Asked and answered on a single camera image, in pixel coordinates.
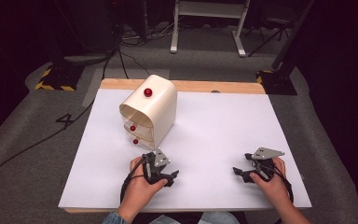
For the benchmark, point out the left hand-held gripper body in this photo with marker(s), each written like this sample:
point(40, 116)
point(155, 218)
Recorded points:
point(155, 174)

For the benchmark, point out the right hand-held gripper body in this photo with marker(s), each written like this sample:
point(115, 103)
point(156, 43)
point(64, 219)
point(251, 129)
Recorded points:
point(265, 165)

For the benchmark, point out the cream drawer cabinet red knob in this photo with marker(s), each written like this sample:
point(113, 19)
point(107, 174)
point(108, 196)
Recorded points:
point(163, 109)

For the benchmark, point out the person's left hand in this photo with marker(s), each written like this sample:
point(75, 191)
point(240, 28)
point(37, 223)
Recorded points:
point(138, 188)

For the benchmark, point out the person's right hand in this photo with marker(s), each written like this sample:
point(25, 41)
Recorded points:
point(275, 188)

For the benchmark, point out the cream drawer with red knob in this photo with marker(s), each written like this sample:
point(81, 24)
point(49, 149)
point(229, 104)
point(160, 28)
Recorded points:
point(141, 140)
point(136, 126)

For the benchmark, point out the white table mat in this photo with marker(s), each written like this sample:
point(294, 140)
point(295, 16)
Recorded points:
point(217, 140)

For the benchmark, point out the black yellow striped stand base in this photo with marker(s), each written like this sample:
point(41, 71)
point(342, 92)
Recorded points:
point(59, 79)
point(276, 82)

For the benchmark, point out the wooden table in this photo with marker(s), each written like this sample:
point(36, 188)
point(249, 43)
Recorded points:
point(199, 86)

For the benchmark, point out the black tripod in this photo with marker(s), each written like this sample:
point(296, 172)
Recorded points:
point(268, 34)

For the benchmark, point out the black slanted stand post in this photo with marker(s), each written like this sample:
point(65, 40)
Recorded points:
point(292, 34)

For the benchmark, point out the white metal desk frame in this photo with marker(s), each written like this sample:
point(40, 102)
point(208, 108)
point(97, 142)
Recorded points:
point(209, 9)

